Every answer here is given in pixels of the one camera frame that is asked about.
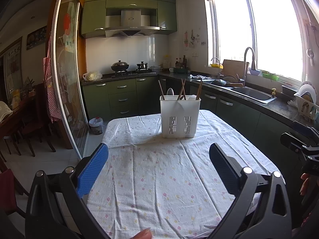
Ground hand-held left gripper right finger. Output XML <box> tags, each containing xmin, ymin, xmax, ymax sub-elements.
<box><xmin>209</xmin><ymin>143</ymin><xmax>292</xmax><ymax>239</ymax></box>

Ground wooden dining chair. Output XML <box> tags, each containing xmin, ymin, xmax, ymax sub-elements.
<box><xmin>0</xmin><ymin>82</ymin><xmax>56</xmax><ymax>157</ymax></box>

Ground dark wall picture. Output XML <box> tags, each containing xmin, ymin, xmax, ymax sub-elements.
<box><xmin>26</xmin><ymin>26</ymin><xmax>48</xmax><ymax>50</ymax></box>

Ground green wall cabinets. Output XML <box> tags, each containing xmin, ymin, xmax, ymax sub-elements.
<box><xmin>81</xmin><ymin>0</ymin><xmax>178</xmax><ymax>39</ymax></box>

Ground wooden cutting board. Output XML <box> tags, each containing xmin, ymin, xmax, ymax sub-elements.
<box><xmin>221</xmin><ymin>59</ymin><xmax>250</xmax><ymax>78</ymax></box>

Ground person's right hand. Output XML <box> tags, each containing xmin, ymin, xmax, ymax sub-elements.
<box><xmin>300</xmin><ymin>173</ymin><xmax>310</xmax><ymax>196</ymax></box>

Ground white plastic bag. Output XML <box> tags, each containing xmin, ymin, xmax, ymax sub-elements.
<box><xmin>82</xmin><ymin>71</ymin><xmax>103</xmax><ymax>81</ymax></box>

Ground red checked apron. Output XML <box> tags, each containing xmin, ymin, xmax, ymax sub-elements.
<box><xmin>42</xmin><ymin>33</ymin><xmax>63</xmax><ymax>123</ymax></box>

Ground trash bin with liner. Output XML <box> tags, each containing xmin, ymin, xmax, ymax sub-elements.
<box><xmin>89</xmin><ymin>117</ymin><xmax>104</xmax><ymax>135</ymax></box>

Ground wall stickers and hooks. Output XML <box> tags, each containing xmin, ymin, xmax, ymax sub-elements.
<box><xmin>183</xmin><ymin>29</ymin><xmax>207</xmax><ymax>48</ymax></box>

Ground glass sliding door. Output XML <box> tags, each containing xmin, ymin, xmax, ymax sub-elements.
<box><xmin>53</xmin><ymin>0</ymin><xmax>90</xmax><ymax>160</ymax></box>

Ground gas stove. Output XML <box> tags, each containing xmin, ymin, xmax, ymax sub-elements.
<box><xmin>111</xmin><ymin>68</ymin><xmax>157</xmax><ymax>77</ymax></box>

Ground yellow basket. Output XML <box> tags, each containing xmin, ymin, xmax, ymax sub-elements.
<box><xmin>210</xmin><ymin>57</ymin><xmax>224</xmax><ymax>69</ymax></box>

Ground white floral tablecloth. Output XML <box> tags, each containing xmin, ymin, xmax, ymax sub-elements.
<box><xmin>86</xmin><ymin>110</ymin><xmax>280</xmax><ymax>239</ymax></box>

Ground steel range hood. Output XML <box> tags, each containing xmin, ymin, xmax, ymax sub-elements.
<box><xmin>105</xmin><ymin>8</ymin><xmax>160</xmax><ymax>38</ymax></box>

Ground red chair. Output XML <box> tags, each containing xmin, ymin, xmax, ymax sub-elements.
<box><xmin>0</xmin><ymin>168</ymin><xmax>27</xmax><ymax>218</ymax></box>

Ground green basket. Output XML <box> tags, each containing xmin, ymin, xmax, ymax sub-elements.
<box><xmin>261</xmin><ymin>71</ymin><xmax>280</xmax><ymax>81</ymax></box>

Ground white plate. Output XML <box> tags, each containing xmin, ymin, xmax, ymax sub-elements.
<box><xmin>298</xmin><ymin>81</ymin><xmax>313</xmax><ymax>98</ymax></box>

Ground black wok with lid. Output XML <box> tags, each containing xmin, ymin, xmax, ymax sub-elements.
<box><xmin>111</xmin><ymin>60</ymin><xmax>130</xmax><ymax>73</ymax></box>

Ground white plastic utensil holder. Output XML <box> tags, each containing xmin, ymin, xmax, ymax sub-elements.
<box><xmin>159</xmin><ymin>95</ymin><xmax>201</xmax><ymax>138</ymax></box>

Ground window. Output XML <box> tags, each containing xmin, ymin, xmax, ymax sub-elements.
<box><xmin>204</xmin><ymin>0</ymin><xmax>312</xmax><ymax>83</ymax></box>

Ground white dish rack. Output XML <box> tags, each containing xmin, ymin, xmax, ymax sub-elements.
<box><xmin>293</xmin><ymin>90</ymin><xmax>319</xmax><ymax>123</ymax></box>

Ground steel faucet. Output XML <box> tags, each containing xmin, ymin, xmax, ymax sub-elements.
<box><xmin>243</xmin><ymin>46</ymin><xmax>257</xmax><ymax>88</ymax></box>

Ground green base cabinets with drawers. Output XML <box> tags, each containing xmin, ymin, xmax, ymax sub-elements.
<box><xmin>82</xmin><ymin>76</ymin><xmax>160</xmax><ymax>123</ymax></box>

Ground steel sink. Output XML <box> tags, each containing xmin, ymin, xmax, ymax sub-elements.
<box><xmin>206</xmin><ymin>78</ymin><xmax>278</xmax><ymax>105</ymax></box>

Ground group of sauce bottles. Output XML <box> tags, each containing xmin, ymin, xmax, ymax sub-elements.
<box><xmin>175</xmin><ymin>55</ymin><xmax>188</xmax><ymax>70</ymax></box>

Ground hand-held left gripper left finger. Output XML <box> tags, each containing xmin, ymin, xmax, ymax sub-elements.
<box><xmin>25</xmin><ymin>142</ymin><xmax>109</xmax><ymax>239</ymax></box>

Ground dark pan in sink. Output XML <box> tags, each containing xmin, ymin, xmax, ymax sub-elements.
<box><xmin>211</xmin><ymin>78</ymin><xmax>244</xmax><ymax>88</ymax></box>

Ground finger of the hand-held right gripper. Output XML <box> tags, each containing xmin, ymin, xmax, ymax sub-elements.
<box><xmin>280</xmin><ymin>132</ymin><xmax>311</xmax><ymax>153</ymax></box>
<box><xmin>291</xmin><ymin>121</ymin><xmax>319</xmax><ymax>136</ymax></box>

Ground large framed wall picture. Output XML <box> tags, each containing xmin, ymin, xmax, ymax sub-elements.
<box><xmin>3</xmin><ymin>37</ymin><xmax>25</xmax><ymax>100</ymax></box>

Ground person's left hand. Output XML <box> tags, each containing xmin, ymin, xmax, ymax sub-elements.
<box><xmin>132</xmin><ymin>227</ymin><xmax>153</xmax><ymax>239</ymax></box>

